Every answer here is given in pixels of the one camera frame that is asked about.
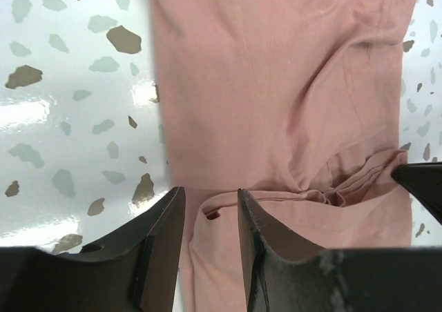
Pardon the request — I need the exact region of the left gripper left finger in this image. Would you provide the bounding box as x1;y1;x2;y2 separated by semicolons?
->
1;187;186;311

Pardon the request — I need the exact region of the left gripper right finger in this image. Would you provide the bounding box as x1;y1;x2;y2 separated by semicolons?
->
238;189;441;311

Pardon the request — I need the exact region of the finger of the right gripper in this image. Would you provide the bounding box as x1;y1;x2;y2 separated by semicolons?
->
391;162;442;222

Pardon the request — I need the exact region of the pink t shirt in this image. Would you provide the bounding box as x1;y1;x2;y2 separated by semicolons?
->
150;0;416;311

